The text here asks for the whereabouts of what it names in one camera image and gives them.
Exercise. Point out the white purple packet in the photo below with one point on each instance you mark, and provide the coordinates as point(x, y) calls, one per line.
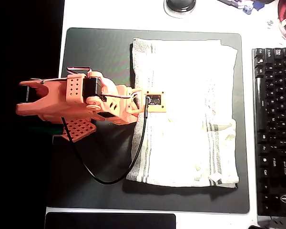
point(231, 3)

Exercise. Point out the black flat tablet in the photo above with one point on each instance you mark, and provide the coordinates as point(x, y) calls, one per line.
point(109, 221)

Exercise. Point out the black round desk device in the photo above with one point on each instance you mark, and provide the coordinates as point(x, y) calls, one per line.
point(180, 6)

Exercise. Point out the white striped towel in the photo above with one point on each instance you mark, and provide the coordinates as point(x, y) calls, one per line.
point(186, 83)

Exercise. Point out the small blue toy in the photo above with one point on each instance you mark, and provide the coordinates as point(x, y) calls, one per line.
point(247, 10)

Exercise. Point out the black rounded device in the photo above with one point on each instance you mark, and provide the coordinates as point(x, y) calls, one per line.
point(255, 227)

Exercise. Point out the black computer keyboard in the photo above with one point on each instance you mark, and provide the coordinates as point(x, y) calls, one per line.
point(276, 119)

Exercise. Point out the dark blue object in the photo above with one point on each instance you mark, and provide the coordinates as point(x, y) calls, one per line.
point(258, 4)

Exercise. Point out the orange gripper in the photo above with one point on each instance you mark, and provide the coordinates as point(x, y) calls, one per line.
point(132, 105)

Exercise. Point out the black desk mat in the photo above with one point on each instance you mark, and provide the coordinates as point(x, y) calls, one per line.
point(97, 52)

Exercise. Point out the dark green clamp bar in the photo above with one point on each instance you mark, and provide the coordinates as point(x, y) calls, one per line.
point(50, 130)

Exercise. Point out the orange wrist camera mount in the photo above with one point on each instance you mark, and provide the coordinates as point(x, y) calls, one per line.
point(157, 107)

